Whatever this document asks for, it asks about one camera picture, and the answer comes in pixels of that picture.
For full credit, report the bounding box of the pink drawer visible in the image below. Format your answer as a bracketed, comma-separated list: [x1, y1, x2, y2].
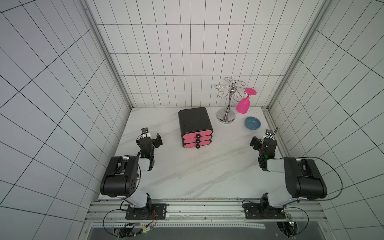
[183, 140, 212, 149]
[183, 135, 212, 144]
[183, 130, 213, 139]

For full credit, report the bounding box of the black drawer cabinet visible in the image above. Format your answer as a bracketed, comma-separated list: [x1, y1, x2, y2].
[178, 107, 214, 145]

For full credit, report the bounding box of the pink top drawer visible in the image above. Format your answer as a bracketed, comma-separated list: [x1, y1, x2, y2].
[183, 130, 213, 139]

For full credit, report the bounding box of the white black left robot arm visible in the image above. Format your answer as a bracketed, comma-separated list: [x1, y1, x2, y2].
[100, 128, 167, 220]

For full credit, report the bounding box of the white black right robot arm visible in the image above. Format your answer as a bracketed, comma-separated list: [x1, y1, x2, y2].
[242, 137, 328, 220]

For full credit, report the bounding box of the pink bottom drawer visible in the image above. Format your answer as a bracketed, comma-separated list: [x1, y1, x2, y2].
[183, 140, 212, 149]

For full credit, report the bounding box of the small blue bowl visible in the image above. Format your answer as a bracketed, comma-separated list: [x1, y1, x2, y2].
[244, 117, 261, 131]

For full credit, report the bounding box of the pink wine glass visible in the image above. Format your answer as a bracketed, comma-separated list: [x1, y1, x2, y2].
[236, 88, 257, 114]

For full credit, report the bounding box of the chrome wine glass rack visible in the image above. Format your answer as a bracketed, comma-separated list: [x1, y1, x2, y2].
[215, 77, 246, 124]

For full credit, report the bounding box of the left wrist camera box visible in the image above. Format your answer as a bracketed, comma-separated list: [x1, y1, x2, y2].
[141, 128, 151, 138]

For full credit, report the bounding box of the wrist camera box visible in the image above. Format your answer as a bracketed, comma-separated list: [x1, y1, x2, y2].
[141, 128, 151, 138]
[263, 130, 275, 139]

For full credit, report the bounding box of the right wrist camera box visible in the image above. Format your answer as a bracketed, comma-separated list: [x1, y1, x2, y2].
[263, 130, 275, 139]

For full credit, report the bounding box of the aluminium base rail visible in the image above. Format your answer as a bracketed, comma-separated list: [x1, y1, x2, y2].
[85, 199, 327, 230]

